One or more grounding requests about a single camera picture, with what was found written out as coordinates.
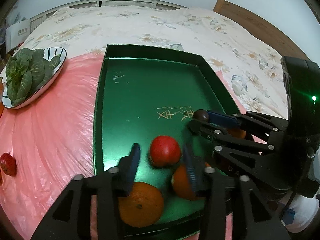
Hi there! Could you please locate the dark purple plum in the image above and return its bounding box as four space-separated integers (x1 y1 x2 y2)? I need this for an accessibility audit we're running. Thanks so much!
193 109 209 121

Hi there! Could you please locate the small orange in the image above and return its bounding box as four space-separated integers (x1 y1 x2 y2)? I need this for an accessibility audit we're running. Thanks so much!
226 128 246 139

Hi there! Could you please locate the large orange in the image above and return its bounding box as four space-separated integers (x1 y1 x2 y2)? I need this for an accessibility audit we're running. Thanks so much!
171 164 200 201
118 182 164 228

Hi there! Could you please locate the red apple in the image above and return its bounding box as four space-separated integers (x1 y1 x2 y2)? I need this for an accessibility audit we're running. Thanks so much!
0 152 17 177
149 135 181 167

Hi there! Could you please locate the floral bed quilt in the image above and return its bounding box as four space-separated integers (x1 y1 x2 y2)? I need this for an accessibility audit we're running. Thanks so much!
23 6 287 118

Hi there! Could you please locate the green tray box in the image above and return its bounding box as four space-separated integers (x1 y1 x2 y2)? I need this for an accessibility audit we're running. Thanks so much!
93 44 239 239

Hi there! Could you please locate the pink plastic sheet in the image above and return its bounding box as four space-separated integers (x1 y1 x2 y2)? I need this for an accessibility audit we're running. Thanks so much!
0 53 251 240

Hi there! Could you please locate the wooden headboard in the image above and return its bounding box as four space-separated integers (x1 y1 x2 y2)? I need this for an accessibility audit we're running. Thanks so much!
213 0 309 60

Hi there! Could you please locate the green bok choy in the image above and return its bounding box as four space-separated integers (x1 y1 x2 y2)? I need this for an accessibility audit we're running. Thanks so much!
5 48 61 107

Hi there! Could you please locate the orange rimmed white plate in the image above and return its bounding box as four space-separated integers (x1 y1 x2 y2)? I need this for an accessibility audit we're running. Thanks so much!
0 77 4 117

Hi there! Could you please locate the white plate blue rim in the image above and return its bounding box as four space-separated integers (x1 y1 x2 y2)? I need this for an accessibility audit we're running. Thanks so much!
2 46 68 110

